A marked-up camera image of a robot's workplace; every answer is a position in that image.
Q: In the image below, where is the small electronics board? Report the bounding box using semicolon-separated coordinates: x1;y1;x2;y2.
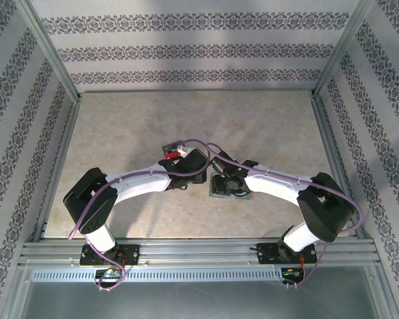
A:
281;267;305;278
95;268;123;279

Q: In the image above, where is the green card holder wallet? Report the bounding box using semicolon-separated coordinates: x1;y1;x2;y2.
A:
207;172;254;202

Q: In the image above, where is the slotted grey cable duct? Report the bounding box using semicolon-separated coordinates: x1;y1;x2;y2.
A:
31;268;284;283

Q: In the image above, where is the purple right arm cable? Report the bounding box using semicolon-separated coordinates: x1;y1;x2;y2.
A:
206;142;364;290

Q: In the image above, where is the grey metal tray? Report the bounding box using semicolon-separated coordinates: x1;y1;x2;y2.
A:
6;259;398;319

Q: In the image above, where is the aluminium back frame rail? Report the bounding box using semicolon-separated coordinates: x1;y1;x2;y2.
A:
76;88;317;96

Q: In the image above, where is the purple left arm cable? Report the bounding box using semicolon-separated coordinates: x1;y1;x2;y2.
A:
68;138;211;294

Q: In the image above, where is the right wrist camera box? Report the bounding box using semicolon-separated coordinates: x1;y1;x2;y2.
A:
209;151;226;174

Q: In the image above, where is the clear box with red items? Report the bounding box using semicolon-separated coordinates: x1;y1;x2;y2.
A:
162;141;184;164

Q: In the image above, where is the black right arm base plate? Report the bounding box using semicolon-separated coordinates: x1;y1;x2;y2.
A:
257;242;319;265

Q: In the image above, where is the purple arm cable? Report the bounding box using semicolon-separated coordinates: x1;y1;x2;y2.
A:
206;142;364;290
68;138;211;294

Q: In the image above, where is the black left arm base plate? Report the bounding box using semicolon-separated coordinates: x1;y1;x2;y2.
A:
79;244;141;266

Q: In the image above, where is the aluminium side frame rail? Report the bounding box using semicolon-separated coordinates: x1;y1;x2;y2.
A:
311;92;366;240

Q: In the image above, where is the aluminium frame post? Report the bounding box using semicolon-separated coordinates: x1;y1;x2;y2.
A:
15;0;82;100
314;0;377;98

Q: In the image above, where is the aluminium front frame rail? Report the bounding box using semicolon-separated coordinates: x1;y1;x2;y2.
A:
18;237;382;266

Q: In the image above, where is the black printed card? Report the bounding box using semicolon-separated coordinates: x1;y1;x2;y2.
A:
162;142;181;156

